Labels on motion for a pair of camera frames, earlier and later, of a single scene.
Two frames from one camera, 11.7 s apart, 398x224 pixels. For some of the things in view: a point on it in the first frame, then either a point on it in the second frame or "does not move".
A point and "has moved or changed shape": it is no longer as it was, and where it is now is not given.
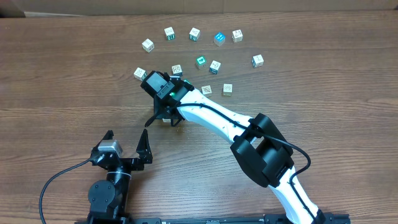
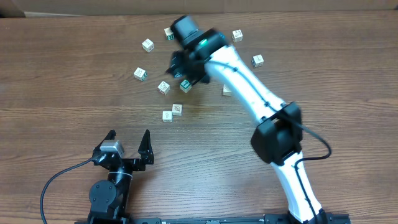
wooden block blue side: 257,61 does not move
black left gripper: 125,160 does not move
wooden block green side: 170,33 does not move
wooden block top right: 237,35 does not move
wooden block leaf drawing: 206,89 has moved or changed shape
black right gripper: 165,112 to 185,69
